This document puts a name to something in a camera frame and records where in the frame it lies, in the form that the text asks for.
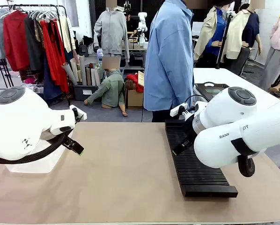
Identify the red hanging shirt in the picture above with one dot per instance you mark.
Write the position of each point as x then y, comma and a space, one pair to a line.
14, 39

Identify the mannequin pink top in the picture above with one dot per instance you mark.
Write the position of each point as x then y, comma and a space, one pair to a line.
278, 47

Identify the red cloth pile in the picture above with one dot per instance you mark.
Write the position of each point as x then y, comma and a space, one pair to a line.
135, 82

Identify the dark grey hanging garment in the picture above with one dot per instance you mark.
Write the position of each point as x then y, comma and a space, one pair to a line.
33, 47

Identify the grey storage bin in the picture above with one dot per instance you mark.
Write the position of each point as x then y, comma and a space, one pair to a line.
86, 92

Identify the mannequin beige jacket blue shirt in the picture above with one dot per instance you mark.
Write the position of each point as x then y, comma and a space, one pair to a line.
212, 32

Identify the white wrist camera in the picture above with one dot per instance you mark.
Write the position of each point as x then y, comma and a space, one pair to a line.
82, 114
177, 110

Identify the navy hanging garment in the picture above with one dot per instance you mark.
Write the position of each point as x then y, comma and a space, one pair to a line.
49, 86

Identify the black clothes rack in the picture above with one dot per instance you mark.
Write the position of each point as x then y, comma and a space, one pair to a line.
60, 9

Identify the black slotted PCB rack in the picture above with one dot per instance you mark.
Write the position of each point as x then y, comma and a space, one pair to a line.
201, 178

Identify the clear plastic box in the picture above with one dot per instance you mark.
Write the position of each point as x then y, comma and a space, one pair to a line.
37, 166

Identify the black metal stand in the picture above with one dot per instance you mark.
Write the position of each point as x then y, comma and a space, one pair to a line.
5, 72

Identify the white table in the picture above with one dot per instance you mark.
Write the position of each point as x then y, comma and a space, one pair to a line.
224, 76

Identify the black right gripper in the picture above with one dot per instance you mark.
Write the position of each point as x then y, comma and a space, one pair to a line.
190, 132

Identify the torso mannequin green shirt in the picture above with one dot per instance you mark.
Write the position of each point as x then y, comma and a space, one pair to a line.
112, 89

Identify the mannequin in grey hoodie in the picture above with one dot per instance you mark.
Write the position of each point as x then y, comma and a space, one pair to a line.
112, 30

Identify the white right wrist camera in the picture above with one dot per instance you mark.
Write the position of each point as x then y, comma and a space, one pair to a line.
177, 110

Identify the cardboard box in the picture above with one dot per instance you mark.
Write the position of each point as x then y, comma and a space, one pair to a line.
134, 99

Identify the grey cardboard tube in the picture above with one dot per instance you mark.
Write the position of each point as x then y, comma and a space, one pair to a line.
83, 70

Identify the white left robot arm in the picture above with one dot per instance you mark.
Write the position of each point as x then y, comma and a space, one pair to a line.
25, 117

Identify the cream hanging garment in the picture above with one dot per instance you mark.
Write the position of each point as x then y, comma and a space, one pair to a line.
66, 35

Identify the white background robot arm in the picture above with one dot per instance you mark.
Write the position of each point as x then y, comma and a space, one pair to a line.
142, 23

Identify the black tripod pole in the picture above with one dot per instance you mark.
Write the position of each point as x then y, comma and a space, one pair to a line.
224, 39

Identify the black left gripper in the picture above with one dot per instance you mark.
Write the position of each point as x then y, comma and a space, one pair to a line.
68, 141

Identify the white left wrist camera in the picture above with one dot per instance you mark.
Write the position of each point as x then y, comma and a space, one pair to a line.
82, 114

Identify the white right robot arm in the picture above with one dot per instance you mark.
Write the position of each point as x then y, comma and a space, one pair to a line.
224, 112

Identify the person in blue shirt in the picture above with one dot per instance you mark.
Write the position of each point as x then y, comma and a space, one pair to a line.
168, 58

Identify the red hanging dress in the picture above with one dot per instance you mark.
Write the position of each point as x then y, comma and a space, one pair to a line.
55, 61

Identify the cream cardboard tube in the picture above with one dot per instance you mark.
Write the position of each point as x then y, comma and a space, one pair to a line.
75, 69

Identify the mannequin cream jacket navy top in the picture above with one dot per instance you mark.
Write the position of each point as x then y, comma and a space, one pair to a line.
240, 35

